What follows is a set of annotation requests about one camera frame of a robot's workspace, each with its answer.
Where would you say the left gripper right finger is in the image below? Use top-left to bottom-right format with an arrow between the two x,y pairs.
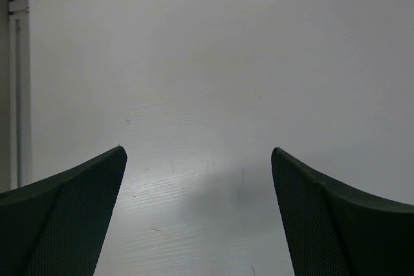
271,147 -> 413,275

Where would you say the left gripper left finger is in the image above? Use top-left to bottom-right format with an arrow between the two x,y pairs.
1,146 -> 127,275

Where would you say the aluminium table edge rail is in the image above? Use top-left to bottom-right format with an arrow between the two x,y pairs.
7,0 -> 32,189

